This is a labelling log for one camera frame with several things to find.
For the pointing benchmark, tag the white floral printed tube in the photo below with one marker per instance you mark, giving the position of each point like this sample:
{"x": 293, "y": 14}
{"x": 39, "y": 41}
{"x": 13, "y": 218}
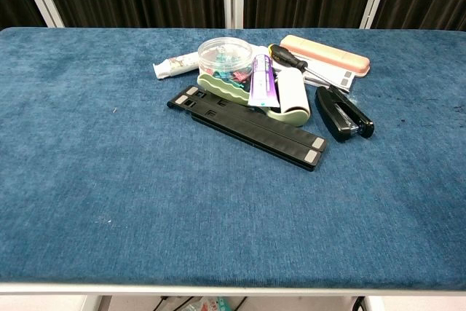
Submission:
{"x": 174, "y": 65}

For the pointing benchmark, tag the purple toothpaste tube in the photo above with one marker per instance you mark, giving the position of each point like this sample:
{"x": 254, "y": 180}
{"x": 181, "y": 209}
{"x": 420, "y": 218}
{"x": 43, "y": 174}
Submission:
{"x": 263, "y": 81}

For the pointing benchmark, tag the clear round clip box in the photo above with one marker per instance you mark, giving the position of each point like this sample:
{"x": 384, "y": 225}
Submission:
{"x": 225, "y": 54}

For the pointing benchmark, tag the black folding laptop stand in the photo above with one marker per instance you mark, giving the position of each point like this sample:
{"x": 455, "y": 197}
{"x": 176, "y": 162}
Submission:
{"x": 255, "y": 129}

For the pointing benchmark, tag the blue velvet table cloth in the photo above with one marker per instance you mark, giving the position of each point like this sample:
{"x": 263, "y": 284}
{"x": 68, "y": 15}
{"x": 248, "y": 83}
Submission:
{"x": 109, "y": 180}

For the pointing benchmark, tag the black stapler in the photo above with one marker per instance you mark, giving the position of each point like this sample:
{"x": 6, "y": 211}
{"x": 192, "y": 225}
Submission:
{"x": 342, "y": 114}

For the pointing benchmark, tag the pink pencil case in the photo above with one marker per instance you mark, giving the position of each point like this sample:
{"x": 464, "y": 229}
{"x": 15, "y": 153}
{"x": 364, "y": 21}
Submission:
{"x": 324, "y": 54}

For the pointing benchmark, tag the green lint roller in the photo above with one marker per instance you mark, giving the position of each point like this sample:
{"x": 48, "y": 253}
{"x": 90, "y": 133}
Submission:
{"x": 293, "y": 94}

